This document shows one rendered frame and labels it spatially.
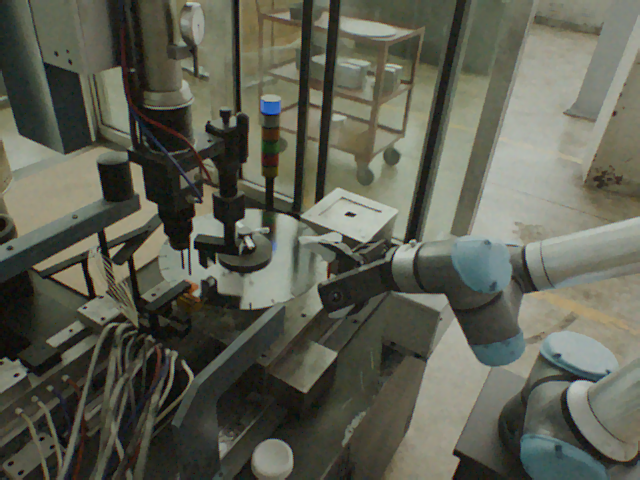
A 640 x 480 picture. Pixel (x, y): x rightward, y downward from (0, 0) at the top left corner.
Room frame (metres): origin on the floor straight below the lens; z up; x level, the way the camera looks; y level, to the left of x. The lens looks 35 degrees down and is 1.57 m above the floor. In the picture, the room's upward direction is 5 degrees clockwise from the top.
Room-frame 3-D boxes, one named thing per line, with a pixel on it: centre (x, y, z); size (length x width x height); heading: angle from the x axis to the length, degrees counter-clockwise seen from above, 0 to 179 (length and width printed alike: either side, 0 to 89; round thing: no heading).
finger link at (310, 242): (0.72, -0.01, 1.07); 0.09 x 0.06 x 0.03; 51
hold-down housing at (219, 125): (0.75, 0.16, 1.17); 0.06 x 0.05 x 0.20; 142
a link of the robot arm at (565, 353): (0.60, -0.44, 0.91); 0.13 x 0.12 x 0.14; 159
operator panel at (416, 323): (0.91, -0.26, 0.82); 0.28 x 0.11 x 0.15; 151
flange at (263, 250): (0.82, 0.15, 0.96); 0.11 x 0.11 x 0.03
